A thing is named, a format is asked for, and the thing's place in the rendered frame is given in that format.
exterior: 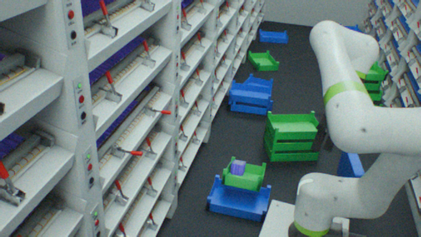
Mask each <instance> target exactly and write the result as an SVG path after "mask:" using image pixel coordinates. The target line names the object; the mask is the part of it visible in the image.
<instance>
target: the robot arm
mask: <svg viewBox="0 0 421 237"><path fill-rule="evenodd" d="M309 40H310V43H311V46H312V48H313V50H314V52H315V54H316V57H317V59H318V63H319V66H320V73H321V80H322V86H323V101H324V106H325V114H324V115H323V117H322V119H321V120H320V122H319V124H318V126H317V127H316V128H317V129H318V131H317V134H316V137H315V139H314V142H313V145H312V146H311V149H313V150H315V151H317V152H319V151H320V150H321V147H322V145H323V142H324V140H325V137H326V135H327V133H326V131H327V129H328V132H329V135H328V138H327V140H326V143H325V146H324V147H323V149H324V150H327V151H329V152H331V151H332V149H333V146H334V144H335V145H336V146H337V148H339V149H341V150H343V151H345V152H348V153H351V154H365V153H381V154H380V156H379V157H378V158H377V159H376V161H375V162H374V163H373V165H372V166H371V168H369V170H367V171H366V173H364V175H362V176H361V178H350V177H337V176H331V175H328V174H322V173H311V174H307V175H305V176H303V177H302V178H301V179H300V181H299V185H298V191H297V196H296V202H295V207H294V221H293V222H292V223H291V224H290V225H289V228H288V237H366V236H363V235H359V234H354V233H349V231H348V229H347V228H342V224H341V223H336V222H333V218H334V217H341V218H363V219H373V218H377V217H379V216H382V215H383V214H384V213H385V212H386V211H387V209H388V207H389V205H390V203H391V202H392V200H393V198H394V196H395V195H396V193H397V192H398V191H399V189H400V188H401V187H402V186H403V185H404V184H405V183H406V182H407V181H408V180H409V179H410V178H411V177H412V176H413V175H414V174H415V173H416V172H417V171H419V170H420V169H421V107H420V108H383V107H374V106H373V104H372V101H371V99H370V96H369V94H368V92H367V91H366V89H365V87H364V85H363V83H364V81H365V78H366V76H367V74H368V71H369V69H370V68H371V66H372V64H373V62H374V61H375V60H376V58H377V56H378V54H379V46H378V44H377V42H376V41H375V40H374V39H373V38H372V37H371V36H368V35H366V34H361V33H358V32H355V31H353V30H352V29H348V28H346V27H344V26H341V25H339V24H338V23H336V22H333V21H322V22H320V23H318V24H317V25H316V26H314V28H313V29H312V30H311V33H310V38H309Z"/></svg>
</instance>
